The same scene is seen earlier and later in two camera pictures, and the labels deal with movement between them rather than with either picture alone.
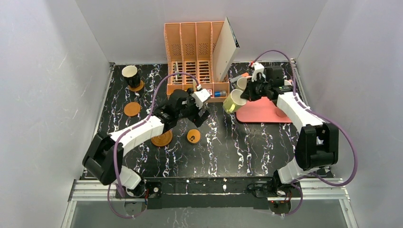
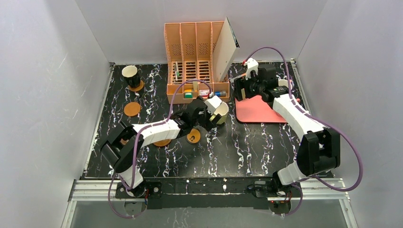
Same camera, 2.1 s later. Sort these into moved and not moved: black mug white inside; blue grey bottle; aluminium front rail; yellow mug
Moved: yellow mug
Not moved: blue grey bottle; aluminium front rail; black mug white inside
